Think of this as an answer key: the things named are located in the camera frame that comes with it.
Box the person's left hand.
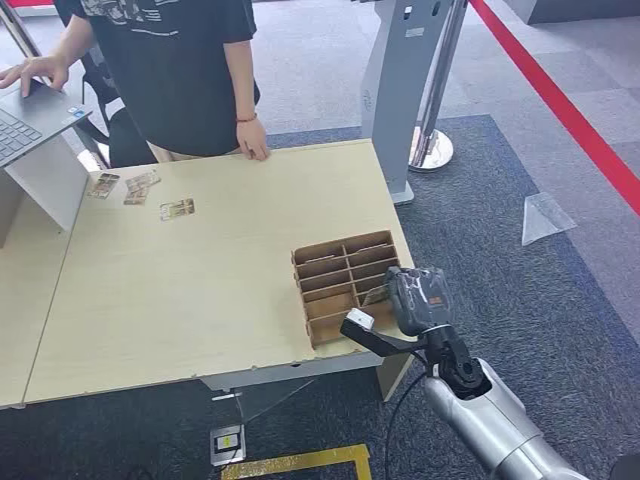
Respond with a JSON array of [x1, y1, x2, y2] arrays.
[[235, 117, 272, 162]]

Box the person's right hand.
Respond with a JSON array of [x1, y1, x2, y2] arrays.
[[0, 54, 70, 99]]

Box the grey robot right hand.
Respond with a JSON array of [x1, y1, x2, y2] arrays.
[[383, 266, 454, 338]]

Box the person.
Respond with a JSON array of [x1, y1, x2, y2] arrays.
[[0, 0, 272, 168]]

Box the brown wooden card organizer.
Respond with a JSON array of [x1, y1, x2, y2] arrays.
[[292, 229, 416, 350]]

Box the grey laptop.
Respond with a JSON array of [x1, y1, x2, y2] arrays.
[[0, 3, 94, 168]]

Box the dark blue carpet mat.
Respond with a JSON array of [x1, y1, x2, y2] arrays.
[[0, 114, 640, 480]]

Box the white laptop stand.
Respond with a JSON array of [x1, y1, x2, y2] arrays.
[[0, 135, 91, 248]]

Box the black office chair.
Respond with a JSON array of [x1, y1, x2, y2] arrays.
[[81, 52, 157, 169]]

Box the light wooden desk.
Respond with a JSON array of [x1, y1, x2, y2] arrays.
[[23, 139, 426, 405], [0, 192, 72, 411]]

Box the clear plastic triangle sheet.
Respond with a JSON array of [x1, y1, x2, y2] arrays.
[[521, 191, 578, 248]]

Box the grey kiosk stand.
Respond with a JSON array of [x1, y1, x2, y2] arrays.
[[359, 0, 454, 206]]

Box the red barrier belt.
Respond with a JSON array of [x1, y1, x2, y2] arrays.
[[469, 0, 640, 218]]

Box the metal floor socket box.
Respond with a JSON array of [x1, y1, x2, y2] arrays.
[[209, 423, 247, 468]]

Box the grey platform base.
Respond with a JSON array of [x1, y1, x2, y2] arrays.
[[502, 0, 640, 26]]

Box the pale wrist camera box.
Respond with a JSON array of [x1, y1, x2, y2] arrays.
[[346, 307, 375, 332]]

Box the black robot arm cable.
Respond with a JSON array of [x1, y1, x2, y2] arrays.
[[383, 351, 432, 480]]

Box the chrome stanchion post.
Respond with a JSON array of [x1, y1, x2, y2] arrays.
[[408, 0, 469, 173]]

